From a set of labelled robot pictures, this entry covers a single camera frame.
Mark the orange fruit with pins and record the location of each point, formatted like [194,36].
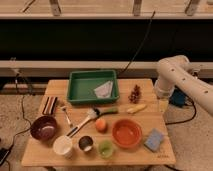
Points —
[101,125]

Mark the green cucumber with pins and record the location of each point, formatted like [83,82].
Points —
[112,110]

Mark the blue object behind arm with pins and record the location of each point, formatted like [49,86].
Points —
[178,98]

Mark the wooden table board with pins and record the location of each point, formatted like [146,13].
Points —
[38,154]

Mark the bunch of red grapes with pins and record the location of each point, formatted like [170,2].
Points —
[135,95]

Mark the orange bowl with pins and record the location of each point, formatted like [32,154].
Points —
[126,133]

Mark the dark purple bowl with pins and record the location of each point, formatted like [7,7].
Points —
[44,128]

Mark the blue sponge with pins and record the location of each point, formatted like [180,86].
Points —
[154,140]

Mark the white cup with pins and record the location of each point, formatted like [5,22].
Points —
[63,146]

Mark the striped brown block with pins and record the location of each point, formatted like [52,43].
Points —
[49,106]

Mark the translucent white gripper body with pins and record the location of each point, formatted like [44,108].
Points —
[163,104]

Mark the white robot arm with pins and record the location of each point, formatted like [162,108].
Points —
[173,71]

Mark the green plastic bin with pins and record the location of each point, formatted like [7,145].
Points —
[82,86]

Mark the white cloth in bin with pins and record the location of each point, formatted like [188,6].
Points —
[104,91]

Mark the green cup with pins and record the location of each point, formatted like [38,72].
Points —
[105,149]

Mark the small dark bowl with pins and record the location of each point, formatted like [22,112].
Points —
[85,143]

